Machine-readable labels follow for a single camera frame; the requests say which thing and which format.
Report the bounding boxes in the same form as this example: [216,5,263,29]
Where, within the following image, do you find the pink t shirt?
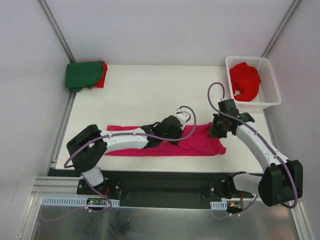
[105,122,227,157]

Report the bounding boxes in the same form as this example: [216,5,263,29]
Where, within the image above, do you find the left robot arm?
[64,111,191,195]

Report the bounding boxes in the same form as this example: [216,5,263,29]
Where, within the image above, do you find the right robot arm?
[209,99,303,209]

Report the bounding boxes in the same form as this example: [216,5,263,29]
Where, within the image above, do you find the red t shirt in basket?
[229,62,261,102]

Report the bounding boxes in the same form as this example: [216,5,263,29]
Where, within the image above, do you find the white plastic laundry basket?
[225,56,282,109]

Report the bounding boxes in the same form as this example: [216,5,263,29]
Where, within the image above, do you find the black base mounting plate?
[47,169,266,208]

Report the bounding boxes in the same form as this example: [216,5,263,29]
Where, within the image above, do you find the folded red t shirt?
[86,61,108,89]

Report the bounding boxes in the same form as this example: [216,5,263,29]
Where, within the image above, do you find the folded green t shirt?
[65,60,105,93]

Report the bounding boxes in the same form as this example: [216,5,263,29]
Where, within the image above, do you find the right white cable duct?
[209,199,243,211]

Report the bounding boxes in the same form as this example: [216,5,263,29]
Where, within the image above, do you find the white cable duct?
[42,196,120,208]
[209,199,243,211]

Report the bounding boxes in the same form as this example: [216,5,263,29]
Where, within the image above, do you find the right aluminium corner post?
[261,0,303,58]

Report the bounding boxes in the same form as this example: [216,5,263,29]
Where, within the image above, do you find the aluminium corner post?
[37,0,76,63]
[261,0,303,58]

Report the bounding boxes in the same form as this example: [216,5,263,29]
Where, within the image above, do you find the left white cable duct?
[42,196,120,208]

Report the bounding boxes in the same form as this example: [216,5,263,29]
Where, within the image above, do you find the left aluminium corner post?
[37,0,76,63]

